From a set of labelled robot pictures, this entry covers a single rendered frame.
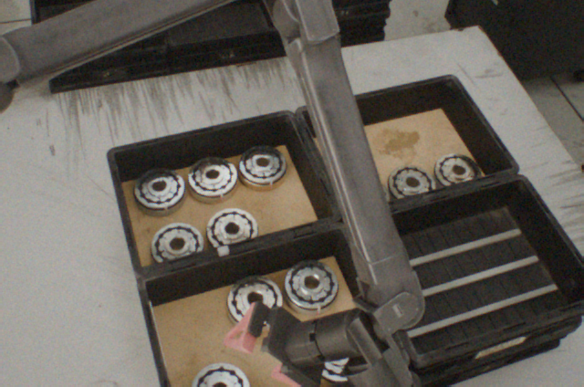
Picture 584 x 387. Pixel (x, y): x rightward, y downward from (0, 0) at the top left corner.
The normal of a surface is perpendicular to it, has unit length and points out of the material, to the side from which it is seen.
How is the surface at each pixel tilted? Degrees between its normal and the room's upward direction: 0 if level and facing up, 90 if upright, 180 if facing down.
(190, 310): 0
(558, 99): 0
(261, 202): 0
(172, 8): 42
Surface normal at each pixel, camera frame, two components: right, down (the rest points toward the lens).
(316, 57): 0.23, 0.19
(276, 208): 0.07, -0.61
